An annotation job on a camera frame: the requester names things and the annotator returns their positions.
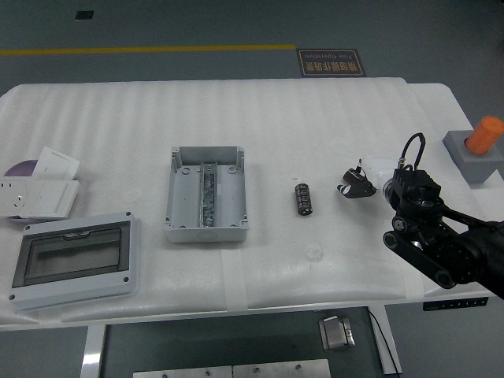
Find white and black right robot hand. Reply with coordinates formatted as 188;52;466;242
336;156;391;199

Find silver metal floor box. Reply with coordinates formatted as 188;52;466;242
317;314;358;352

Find grey block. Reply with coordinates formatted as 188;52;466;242
442;129;504;186

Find white foam mat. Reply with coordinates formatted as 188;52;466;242
0;77;425;324

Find black floor sign orange text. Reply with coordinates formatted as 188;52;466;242
296;49;368;78

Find orange cylinder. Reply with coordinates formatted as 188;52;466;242
466;115;504;156

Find black table control panel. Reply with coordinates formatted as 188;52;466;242
422;296;490;313

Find white table leg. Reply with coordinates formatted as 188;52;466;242
367;304;404;376
80;324;108;378

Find grey metal plate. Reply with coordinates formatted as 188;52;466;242
232;359;332;378
132;365;234;378

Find purple disc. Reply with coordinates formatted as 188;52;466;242
3;158;41;179

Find open grey plastic enclosure box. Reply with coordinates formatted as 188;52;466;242
164;146;253;244

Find metal rail with terminals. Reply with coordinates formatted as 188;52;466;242
199;161;219;229

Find thin black cable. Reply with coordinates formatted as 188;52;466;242
367;308;399;376

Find grey enclosure lid with window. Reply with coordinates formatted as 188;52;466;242
7;211;142;313

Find small white switch panel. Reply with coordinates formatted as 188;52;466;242
31;146;82;182

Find large white switch panel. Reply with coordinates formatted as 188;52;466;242
24;179;81;220

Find white wall socket panel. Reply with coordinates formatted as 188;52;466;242
0;176;33;218

